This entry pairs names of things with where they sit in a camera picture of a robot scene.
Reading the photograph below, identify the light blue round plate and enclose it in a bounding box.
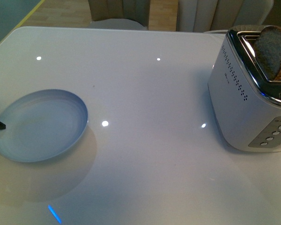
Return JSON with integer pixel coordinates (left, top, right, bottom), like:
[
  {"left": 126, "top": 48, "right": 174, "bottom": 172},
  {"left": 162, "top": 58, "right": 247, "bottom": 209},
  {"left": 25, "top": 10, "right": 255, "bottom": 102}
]
[{"left": 0, "top": 89, "right": 88, "bottom": 163}]

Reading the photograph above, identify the beige upholstered chair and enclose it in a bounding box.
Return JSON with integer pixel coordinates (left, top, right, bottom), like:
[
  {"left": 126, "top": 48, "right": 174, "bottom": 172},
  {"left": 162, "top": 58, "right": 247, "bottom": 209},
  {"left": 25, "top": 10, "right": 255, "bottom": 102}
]
[
  {"left": 89, "top": 0, "right": 150, "bottom": 30},
  {"left": 176, "top": 0, "right": 274, "bottom": 32}
]

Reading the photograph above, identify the beige upholstered chair left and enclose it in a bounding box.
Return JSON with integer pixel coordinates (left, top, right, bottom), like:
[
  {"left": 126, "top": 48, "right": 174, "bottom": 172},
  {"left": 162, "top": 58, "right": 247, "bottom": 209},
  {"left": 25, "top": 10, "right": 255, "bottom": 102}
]
[{"left": 89, "top": 0, "right": 150, "bottom": 30}]

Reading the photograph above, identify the white chrome two-slot toaster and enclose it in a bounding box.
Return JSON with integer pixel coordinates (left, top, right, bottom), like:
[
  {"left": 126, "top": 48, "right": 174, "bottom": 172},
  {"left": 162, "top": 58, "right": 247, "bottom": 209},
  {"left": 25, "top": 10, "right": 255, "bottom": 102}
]
[{"left": 208, "top": 25, "right": 281, "bottom": 152}]

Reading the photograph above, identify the slice of brown bread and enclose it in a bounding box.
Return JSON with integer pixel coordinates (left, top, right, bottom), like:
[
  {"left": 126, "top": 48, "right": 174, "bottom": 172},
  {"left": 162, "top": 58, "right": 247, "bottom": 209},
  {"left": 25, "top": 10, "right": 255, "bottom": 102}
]
[{"left": 253, "top": 26, "right": 281, "bottom": 81}]

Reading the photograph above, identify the beige upholstered chair right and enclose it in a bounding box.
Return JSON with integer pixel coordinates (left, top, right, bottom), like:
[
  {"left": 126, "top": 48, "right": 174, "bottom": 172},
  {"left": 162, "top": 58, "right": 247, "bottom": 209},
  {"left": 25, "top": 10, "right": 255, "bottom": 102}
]
[{"left": 176, "top": 0, "right": 274, "bottom": 32}]

